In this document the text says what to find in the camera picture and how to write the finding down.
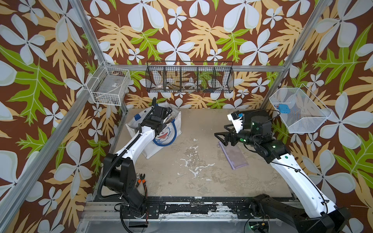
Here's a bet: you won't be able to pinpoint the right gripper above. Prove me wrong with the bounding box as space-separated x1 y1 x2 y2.
215 124 261 149

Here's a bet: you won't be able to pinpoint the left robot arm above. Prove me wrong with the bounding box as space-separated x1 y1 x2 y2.
97 98 172 217

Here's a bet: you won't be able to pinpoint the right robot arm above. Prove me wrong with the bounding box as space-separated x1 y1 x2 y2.
214 109 351 233

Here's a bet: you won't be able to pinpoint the white canvas tote bag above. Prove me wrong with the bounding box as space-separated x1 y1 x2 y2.
125 102 182 159

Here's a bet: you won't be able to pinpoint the black zippered case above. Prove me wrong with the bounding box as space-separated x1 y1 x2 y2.
233 109 270 129

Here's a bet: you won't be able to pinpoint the blue small object in basket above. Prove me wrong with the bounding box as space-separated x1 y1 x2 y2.
277 104 290 114

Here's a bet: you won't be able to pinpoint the white mesh basket right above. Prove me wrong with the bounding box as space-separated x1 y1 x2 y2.
269 84 332 134

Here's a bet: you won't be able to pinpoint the black wire basket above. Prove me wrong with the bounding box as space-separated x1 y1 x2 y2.
145 61 235 93

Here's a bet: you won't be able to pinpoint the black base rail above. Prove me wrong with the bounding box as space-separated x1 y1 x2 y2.
128 196 277 219

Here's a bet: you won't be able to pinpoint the orange handled pliers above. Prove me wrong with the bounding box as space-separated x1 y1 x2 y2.
136 173 148 198

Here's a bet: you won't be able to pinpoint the white wire basket left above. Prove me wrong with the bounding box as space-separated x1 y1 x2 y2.
86 62 131 106

